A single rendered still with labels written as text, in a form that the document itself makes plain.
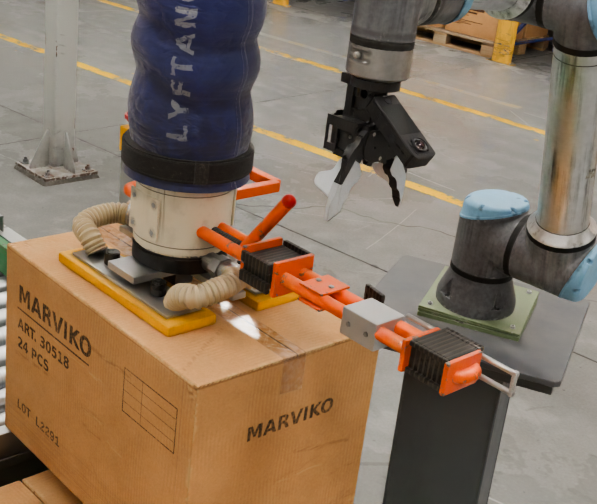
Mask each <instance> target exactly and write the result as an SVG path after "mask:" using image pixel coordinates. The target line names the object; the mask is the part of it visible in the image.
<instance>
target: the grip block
mask: <svg viewBox="0 0 597 504"><path fill-rule="evenodd" d="M282 242H283V238H282V237H276V238H271V239H267V240H263V241H258V242H254V243H250V244H246V245H243V246H242V251H241V264H240V270H239V279H240V280H242V281H243V282H245V283H247V284H248V285H250V286H252V287H253V288H255V289H257V290H258V291H260V292H262V293H263V294H265V295H267V294H269V290H270V289H271V290H270V297H272V298H275V297H278V296H282V295H285V294H289V293H292V292H293V291H291V290H289V289H287V288H286V287H284V286H282V285H281V284H280V277H281V276H282V274H284V273H286V272H287V273H289V274H291V275H293V276H295V277H296V278H298V274H299V272H300V270H301V269H302V268H308V269H310V270H311V271H312V270H313V263H314V254H313V253H311V252H309V251H307V250H305V249H304V248H302V247H300V246H298V245H296V244H294V243H292V242H290V241H289V240H284V242H283V245H282ZM298 279H299V278H298Z"/></svg>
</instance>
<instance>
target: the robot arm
mask: <svg viewBox="0 0 597 504"><path fill-rule="evenodd" d="M348 1H352V2H355V3H354V10H353V17H352V25H351V32H350V40H349V46H348V53H347V60H346V67H345V69H346V70H347V72H342V74H341V82H344V83H347V84H348V85H347V92H346V99H345V106H344V109H337V110H336V112H334V113H328V116H327V123H326V130H325V138H324V145H323V148H325V149H327V150H330V151H332V152H333V154H335V155H337V156H339V157H342V158H341V159H339V161H338V162H337V164H336V165H335V167H334V168H333V169H332V170H328V171H321V172H319V173H318V174H317V175H316V177H315V180H314V182H315V185H316V186H317V187H318V188H319V189H320V190H321V191H322V192H323V193H324V194H325V195H326V196H327V197H328V199H327V203H326V208H325V216H324V219H325V220H327V221H329V220H330V219H332V218H333V217H334V216H336V215H337V214H338V213H340V211H341V208H342V205H343V203H344V201H345V200H346V199H347V198H348V195H349V192H350V189H351V188H352V186H353V185H354V184H355V183H357V182H358V180H359V178H360V176H361V167H360V164H359V163H361V161H363V164H364V165H367V166H369V167H370V166H371V165H372V167H373V170H374V171H375V173H376V174H377V175H379V176H380V177H381V178H383V179H384V180H386V181H387V182H388V183H389V186H390V187H391V189H392V198H393V201H394V204H395V206H396V207H398V206H400V204H401V200H402V197H403V192H404V187H405V181H406V173H407V168H408V169H410V168H416V167H421V166H426V165H427V164H428V163H429V162H430V160H431V159H432V158H433V157H434V155H435V151H434V150H433V148H432V147H431V145H430V144H429V143H428V141H427V140H426V138H425V137H424V136H423V134H422V133H421V131H420V130H419V128H418V127H417V126H416V124H415V123H414V121H413V120H412V119H411V117H410V116H409V114H408V113H407V111H406V110H405V109H404V107H403V106H402V104H401V103H400V102H399V100H398V99H397V97H396V96H395V95H387V94H388V93H393V92H398V91H400V88H401V82H402V81H406V80H407V79H408V78H409V77H410V70H411V64H412V58H413V52H414V45H415V39H416V33H417V27H418V26H422V25H432V24H442V25H446V24H450V23H452V22H455V21H457V20H459V19H461V18H462V17H464V16H465V15H466V14H467V13H468V11H469V10H470V9H475V10H484V11H485V12H486V13H487V14H488V15H490V16H491V17H493V18H496V19H500V20H509V21H515V22H520V23H525V24H530V25H534V26H538V27H541V28H544V29H548V30H552V31H553V46H554V47H553V58H552V68H551V78H550V88H549V98H548V108H547V118H546V128H545V138H544V148H543V159H542V169H541V179H540V189H539V199H538V209H537V211H535V212H534V213H532V214H530V213H528V210H529V208H530V205H529V201H528V200H527V199H526V198H525V197H523V196H522V195H519V194H517V193H514V192H509V191H505V190H497V189H486V190H479V191H475V192H472V193H470V194H469V195H467V196H466V198H465V199H464V202H463V206H462V209H461V211H460V214H459V215H460V217H459V222H458V227H457V232H456V237H455V242H454V247H453V252H452V257H451V262H450V266H449V267H448V269H447V270H446V272H445V273H444V275H443V276H442V278H441V279H440V281H439V282H438V285H437V289H436V298H437V300H438V301H439V303H440V304H441V305H442V306H443V307H445V308H446V309H448V310H449V311H451V312H453V313H455V314H458V315H460V316H463V317H467V318H471V319H476V320H487V321H491V320H500V319H504V318H506V317H508V316H510V315H511V314H512V313H513V312H514V309H515V304H516V296H515V290H514V284H513V278H515V279H517V280H520V281H522V282H524V283H527V284H529V285H532V286H534V287H536V288H539V289H541V290H543V291H546V292H548V293H550V294H553V295H555V296H557V297H558V298H563V299H566V300H569V301H572V302H578V301H580V300H582V299H584V298H585V297H586V296H587V295H588V294H589V292H590V291H591V290H592V288H593V287H594V286H595V284H596V282H597V239H596V236H597V224H596V222H595V220H594V219H593V218H592V217H591V216H590V211H591V204H592V197H593V189H594V182H595V175H596V168H597V0H348ZM337 115H342V116H337ZM330 124H331V125H332V132H331V139H330V142H329V141H327V139H328V132H329V125H330ZM373 162H378V163H373Z"/></svg>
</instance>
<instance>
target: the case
mask: <svg viewBox="0 0 597 504"><path fill-rule="evenodd" d="M81 247H83V246H82V245H81V242H79V240H78V239H77V238H76V236H75V235H74V233H73V232H67V233H62V234H56V235H51V236H46V237H40V238H35V239H29V240H24V241H19V242H13V243H8V244H7V300H6V391H5V425H6V427H7V428H8V429H9V430H10V431H11V432H12V433H13V434H14V435H15V436H16V437H17V438H18V439H19V440H20V441H21V442H22V443H23V444H24V445H25V446H26V447H27V448H28V449H29V450H30V451H31V452H32V453H33V454H34V455H35V456H36V457H37V458H38V459H39V460H40V461H41V462H42V463H43V464H44V465H45V466H46V467H47V468H48V469H49V470H50V471H51V472H52V473H53V474H54V475H55V476H56V477H58V478H59V479H60V480H61V481H62V482H63V483H64V484H65V485H66V486H67V487H68V488H69V489H70V490H71V491H72V492H73V493H74V494H75V495H76V496H77V497H78V498H79V499H80V500H81V501H82V502H83V503H84V504H353V502H354V496H355V490H356V484H357V478H358V472H359V466H360V460H361V454H362V448H363V442H364V436H365V430H366V424H367V418H368V412H369V406H370V400H371V394H372V388H373V382H374V376H375V370H376V364H377V358H378V352H379V350H376V351H370V350H369V349H367V348H365V347H363V346H362V345H360V344H358V343H357V342H355V341H353V340H352V339H350V338H348V337H346V336H345V335H343V334H341V333H340V326H341V319H339V318H338V317H336V316H334V315H333V314H331V313H329V312H327V311H326V310H325V311H321V312H318V311H316V310H314V309H313V308H311V307H309V306H308V305H306V304H304V303H302V302H301V301H299V300H295V301H292V302H289V303H285V304H282V305H278V306H275V307H271V308H268V309H264V310H261V311H256V310H254V309H252V308H251V307H249V306H247V305H246V304H244V303H243V302H241V301H239V300H234V301H232V300H230V299H226V300H223V301H222V302H218V303H217V304H213V305H212V306H209V305H208V306H207V309H208V310H210V311H211V312H213V313H214V314H215V315H216V321H215V323H214V324H212V325H209V326H206V327H202V328H199V329H195V330H192V331H188V332H185V333H181V334H178V335H174V336H171V337H167V336H165V335H164V334H162V333H161V332H160V331H158V330H157V329H155V328H154V327H152V326H151V325H150V324H148V323H147V322H145V321H144V320H142V319H141V318H140V317H138V316H137V315H135V314H134V313H132V312H131V311H130V310H128V309H127V308H125V307H124V306H122V305H121V304H120V303H118V302H117V301H115V300H114V299H112V298H111V297H110V296H108V295H107V294H105V293H104V292H102V291H101V290H100V289H98V288H97V287H95V286H94V285H92V284H91V283H90V282H88V281H87V280H85V279H84V278H82V277H81V276H80V275H78V274H77V273H75V272H74V271H72V270H71V269H70V268H68V267H67V266H65V265H64V264H62V263H61V262H60V261H59V252H62V251H67V250H72V249H76V248H81Z"/></svg>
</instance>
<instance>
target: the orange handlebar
mask: <svg viewBox="0 0 597 504"><path fill-rule="evenodd" d="M249 175H250V180H252V181H254V182H256V183H251V184H246V185H244V186H242V187H240V188H237V195H236V200H239V199H244V198H249V197H255V196H260V195H265V194H270V193H275V192H279V190H280V184H281V180H280V179H278V178H276V177H274V176H272V175H270V174H268V173H265V172H263V171H261V170H259V169H257V168H255V167H253V169H252V171H251V173H250V174H249ZM132 185H133V186H135V187H136V181H131V182H128V183H127V184H125V185H124V193H125V194H126V195H127V196H128V197H130V198H131V186H132ZM217 228H219V229H221V230H223V231H224V232H226V233H228V234H230V235H231V236H233V237H235V238H237V239H239V240H241V241H243V240H244V239H245V238H246V237H247V236H248V235H246V234H244V233H242V232H240V231H238V230H237V229H235V228H233V227H231V226H229V225H227V224H226V223H224V222H221V223H220V224H219V225H218V227H217ZM196 233H197V236H198V237H199V238H201V239H203V240H204V241H206V242H208V243H209V244H211V245H213V246H215V247H216V248H218V249H220V250H222V251H223V252H225V253H227V254H229V255H230V256H232V257H234V258H235V259H237V260H239V261H241V251H242V247H241V246H239V245H238V244H236V243H234V242H232V241H231V240H229V239H227V238H225V237H223V236H222V235H220V234H218V233H216V232H215V231H213V230H211V229H209V228H207V227H205V226H202V227H200V228H199V229H198V230H197V232H196ZM298 278H299V279H298ZM298 278H296V277H295V276H293V275H291V274H289V273H287V272H286V273H284V274H282V276H281V277H280V284H281V285H282V286H284V287H286V288H287V289H289V290H291V291H293V292H294V293H296V294H298V295H300V296H301V297H298V298H297V299H298V300H299V301H301V302H302V303H304V304H306V305H308V306H309V307H311V308H313V309H314V310H316V311H318V312H321V311H325V310H326V311H327V312H329V313H331V314H333V315H334V316H336V317H338V318H339V319H342V313H343V307H344V306H346V305H349V304H353V303H356V302H359V301H362V300H364V299H363V298H361V297H359V296H357V295H355V294H353V293H352V292H350V291H348V290H346V289H349V288H350V286H348V285H346V284H345V283H343V282H341V281H339V280H337V279H335V278H334V277H332V276H330V275H324V276H321V275H319V274H317V273H315V272H313V271H311V270H310V269H308V268H302V269H301V270H300V272H299V274H298ZM394 332H395V333H394ZM394 332H393V331H391V330H389V329H387V328H385V327H380V328H379V329H378V331H377V332H376V333H375V334H374V335H375V338H376V340H378V341H379V342H381V343H383V344H385V345H386V346H388V347H390V348H391V349H393V350H395V351H397V352H398V353H401V347H402V341H403V339H405V338H407V337H410V336H413V335H416V334H419V333H421V332H423V331H421V330H419V329H417V328H415V327H414V326H412V325H410V324H408V323H406V322H405V321H402V320H401V321H399V322H398V323H397V324H396V325H395V328H394ZM481 372H482V369H481V367H480V365H479V364H478V363H474V364H472V365H471V366H469V367H467V368H462V369H459V370H458V371H456V373H455V374H454V376H453V378H452V381H453V383H456V384H464V385H467V384H471V383H474V382H475V381H477V380H478V379H479V378H480V376H481Z"/></svg>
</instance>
